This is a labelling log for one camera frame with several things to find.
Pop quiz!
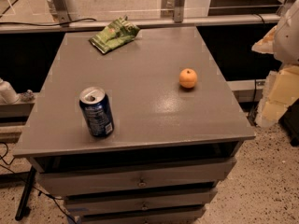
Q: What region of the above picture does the middle grey drawer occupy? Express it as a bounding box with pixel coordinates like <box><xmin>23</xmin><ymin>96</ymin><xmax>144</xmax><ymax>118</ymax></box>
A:
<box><xmin>65</xmin><ymin>188</ymin><xmax>217</xmax><ymax>216</ymax></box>

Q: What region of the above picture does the metal frame post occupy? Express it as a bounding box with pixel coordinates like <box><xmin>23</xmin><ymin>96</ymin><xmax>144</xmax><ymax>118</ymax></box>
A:
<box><xmin>47</xmin><ymin>0</ymin><xmax>73</xmax><ymax>24</ymax></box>
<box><xmin>173</xmin><ymin>0</ymin><xmax>185</xmax><ymax>22</ymax></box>

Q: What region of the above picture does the black floor cable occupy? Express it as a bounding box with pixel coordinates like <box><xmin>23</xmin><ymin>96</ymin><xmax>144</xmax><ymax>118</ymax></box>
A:
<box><xmin>0</xmin><ymin>141</ymin><xmax>78</xmax><ymax>224</ymax></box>

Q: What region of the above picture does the blue pepsi can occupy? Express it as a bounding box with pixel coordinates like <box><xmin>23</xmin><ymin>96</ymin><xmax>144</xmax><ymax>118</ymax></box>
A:
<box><xmin>79</xmin><ymin>87</ymin><xmax>114</xmax><ymax>137</ymax></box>

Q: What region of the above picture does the green jalapeno chip bag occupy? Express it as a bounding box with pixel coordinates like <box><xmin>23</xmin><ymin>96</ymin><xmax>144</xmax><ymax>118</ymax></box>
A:
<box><xmin>89</xmin><ymin>17</ymin><xmax>140</xmax><ymax>54</ymax></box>

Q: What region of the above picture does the black cable on rail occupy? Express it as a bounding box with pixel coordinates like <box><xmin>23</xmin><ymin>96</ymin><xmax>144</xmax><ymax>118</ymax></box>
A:
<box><xmin>0</xmin><ymin>17</ymin><xmax>97</xmax><ymax>28</ymax></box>

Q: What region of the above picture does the black metal leg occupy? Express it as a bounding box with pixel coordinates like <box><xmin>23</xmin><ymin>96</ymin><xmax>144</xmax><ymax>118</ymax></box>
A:
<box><xmin>15</xmin><ymin>167</ymin><xmax>36</xmax><ymax>221</ymax></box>

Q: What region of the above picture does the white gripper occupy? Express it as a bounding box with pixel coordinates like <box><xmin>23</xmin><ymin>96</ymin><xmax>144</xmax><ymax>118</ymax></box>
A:
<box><xmin>251</xmin><ymin>0</ymin><xmax>299</xmax><ymax>128</ymax></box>

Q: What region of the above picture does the white cylinder at left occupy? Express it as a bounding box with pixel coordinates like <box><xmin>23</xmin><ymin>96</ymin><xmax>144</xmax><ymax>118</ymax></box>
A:
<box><xmin>0</xmin><ymin>78</ymin><xmax>19</xmax><ymax>104</ymax></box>

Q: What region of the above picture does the grey drawer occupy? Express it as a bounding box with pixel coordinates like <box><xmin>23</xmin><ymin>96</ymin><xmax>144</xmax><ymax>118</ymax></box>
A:
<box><xmin>36</xmin><ymin>158</ymin><xmax>236</xmax><ymax>196</ymax></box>
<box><xmin>81</xmin><ymin>205</ymin><xmax>206</xmax><ymax>224</ymax></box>
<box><xmin>65</xmin><ymin>188</ymin><xmax>217</xmax><ymax>216</ymax></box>

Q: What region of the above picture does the bottom grey drawer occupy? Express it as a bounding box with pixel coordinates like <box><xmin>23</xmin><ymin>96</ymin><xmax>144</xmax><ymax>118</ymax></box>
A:
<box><xmin>81</xmin><ymin>205</ymin><xmax>206</xmax><ymax>224</ymax></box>

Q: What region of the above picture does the left metal frame post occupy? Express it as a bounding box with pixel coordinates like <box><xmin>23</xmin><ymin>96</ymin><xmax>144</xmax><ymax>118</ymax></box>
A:
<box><xmin>47</xmin><ymin>0</ymin><xmax>73</xmax><ymax>24</ymax></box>

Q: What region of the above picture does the top grey drawer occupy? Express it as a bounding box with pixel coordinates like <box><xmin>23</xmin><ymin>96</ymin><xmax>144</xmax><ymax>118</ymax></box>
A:
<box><xmin>36</xmin><ymin>158</ymin><xmax>236</xmax><ymax>196</ymax></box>

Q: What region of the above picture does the grey metal rail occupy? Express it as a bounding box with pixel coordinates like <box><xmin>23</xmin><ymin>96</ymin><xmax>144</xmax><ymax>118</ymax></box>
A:
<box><xmin>0</xmin><ymin>13</ymin><xmax>280</xmax><ymax>34</ymax></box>

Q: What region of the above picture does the centre metal frame post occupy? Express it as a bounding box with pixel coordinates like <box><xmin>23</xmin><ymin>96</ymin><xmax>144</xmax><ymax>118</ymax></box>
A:
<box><xmin>173</xmin><ymin>0</ymin><xmax>185</xmax><ymax>22</ymax></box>

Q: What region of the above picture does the orange fruit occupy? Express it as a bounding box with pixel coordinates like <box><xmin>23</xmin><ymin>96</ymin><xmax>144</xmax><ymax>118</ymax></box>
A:
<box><xmin>179</xmin><ymin>68</ymin><xmax>198</xmax><ymax>89</ymax></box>

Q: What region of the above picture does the grey drawer cabinet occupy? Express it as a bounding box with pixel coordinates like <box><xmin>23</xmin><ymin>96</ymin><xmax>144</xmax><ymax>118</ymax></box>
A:
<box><xmin>12</xmin><ymin>26</ymin><xmax>257</xmax><ymax>224</ymax></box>

